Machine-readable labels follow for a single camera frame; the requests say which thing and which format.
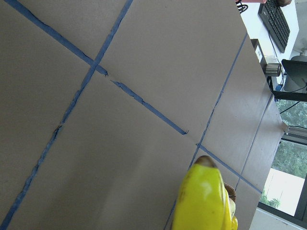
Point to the yellow banana brown tip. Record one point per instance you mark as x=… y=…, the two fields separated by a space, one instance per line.
x=203 y=202

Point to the brown wicker basket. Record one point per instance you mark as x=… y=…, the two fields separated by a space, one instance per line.
x=231 y=192

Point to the black labelled box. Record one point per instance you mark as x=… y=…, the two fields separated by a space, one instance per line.
x=258 y=51

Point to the black monitor stand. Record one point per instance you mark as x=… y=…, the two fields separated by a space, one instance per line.
x=295 y=87

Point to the black keyboard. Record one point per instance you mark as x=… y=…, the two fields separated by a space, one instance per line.
x=275 y=22

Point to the pink storage box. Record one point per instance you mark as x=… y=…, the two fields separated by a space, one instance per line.
x=252 y=1

